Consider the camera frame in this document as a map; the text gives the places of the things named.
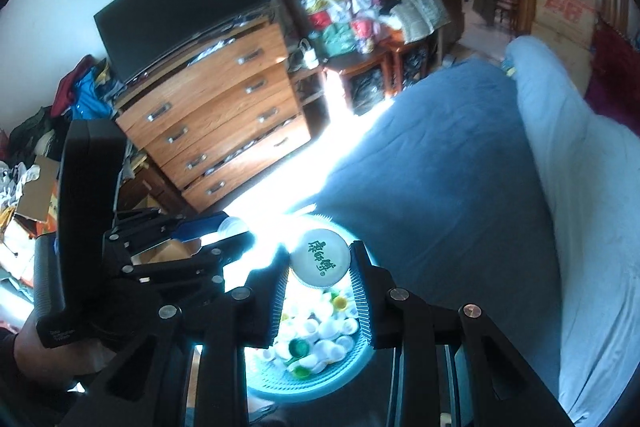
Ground person's left forearm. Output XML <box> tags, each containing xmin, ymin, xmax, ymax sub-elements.
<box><xmin>0</xmin><ymin>327</ymin><xmax>106</xmax><ymax>408</ymax></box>

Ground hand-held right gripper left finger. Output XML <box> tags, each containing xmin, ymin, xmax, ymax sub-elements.
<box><xmin>65</xmin><ymin>254</ymin><xmax>292</xmax><ymax>427</ymax></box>

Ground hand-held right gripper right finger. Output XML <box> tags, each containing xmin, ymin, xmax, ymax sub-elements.
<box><xmin>348</xmin><ymin>241</ymin><xmax>576</xmax><ymax>427</ymax></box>

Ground open brown cardboard box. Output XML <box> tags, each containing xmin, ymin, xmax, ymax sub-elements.
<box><xmin>15</xmin><ymin>156</ymin><xmax>62</xmax><ymax>224</ymax></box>

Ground large white printed cap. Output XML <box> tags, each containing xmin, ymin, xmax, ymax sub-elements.
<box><xmin>290</xmin><ymin>229</ymin><xmax>351</xmax><ymax>289</ymax></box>

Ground heap of mixed-colour bottle caps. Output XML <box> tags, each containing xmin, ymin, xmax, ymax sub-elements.
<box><xmin>265</xmin><ymin>287</ymin><xmax>362</xmax><ymax>380</ymax></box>

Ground wooden chair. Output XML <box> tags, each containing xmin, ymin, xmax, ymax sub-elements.
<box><xmin>495</xmin><ymin>0</ymin><xmax>521</xmax><ymax>31</ymax></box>

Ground dark wooden side cabinet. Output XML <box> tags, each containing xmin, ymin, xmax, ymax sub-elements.
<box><xmin>274</xmin><ymin>0</ymin><xmax>452</xmax><ymax>116</ymax></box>

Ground small white bottle cap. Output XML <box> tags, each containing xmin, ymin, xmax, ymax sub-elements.
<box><xmin>217</xmin><ymin>217</ymin><xmax>247</xmax><ymax>238</ymax></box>

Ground black flat television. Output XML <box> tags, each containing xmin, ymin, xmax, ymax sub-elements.
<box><xmin>94</xmin><ymin>0</ymin><xmax>273</xmax><ymax>84</ymax></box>

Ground dark red cloth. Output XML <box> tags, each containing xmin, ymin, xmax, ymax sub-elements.
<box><xmin>584</xmin><ymin>23</ymin><xmax>640</xmax><ymax>128</ymax></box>

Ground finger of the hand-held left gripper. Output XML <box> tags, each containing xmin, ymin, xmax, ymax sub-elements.
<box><xmin>115</xmin><ymin>231</ymin><xmax>252</xmax><ymax>284</ymax></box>
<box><xmin>102</xmin><ymin>212</ymin><xmax>230</xmax><ymax>258</ymax></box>

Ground light blue plastic basket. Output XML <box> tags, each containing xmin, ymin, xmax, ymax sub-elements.
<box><xmin>245</xmin><ymin>214</ymin><xmax>376</xmax><ymax>403</ymax></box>

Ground wooden chest of drawers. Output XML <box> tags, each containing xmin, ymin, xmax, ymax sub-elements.
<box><xmin>115</xmin><ymin>14</ymin><xmax>313</xmax><ymax>214</ymax></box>

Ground pile of clothes and bags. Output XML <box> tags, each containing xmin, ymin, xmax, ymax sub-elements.
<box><xmin>0</xmin><ymin>54</ymin><xmax>127</xmax><ymax>170</ymax></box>

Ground light blue blanket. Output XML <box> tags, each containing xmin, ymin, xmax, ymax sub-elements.
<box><xmin>502</xmin><ymin>36</ymin><xmax>640</xmax><ymax>425</ymax></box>

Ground cardboard box with red print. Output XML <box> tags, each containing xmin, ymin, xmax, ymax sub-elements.
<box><xmin>530</xmin><ymin>0</ymin><xmax>599</xmax><ymax>94</ymax></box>

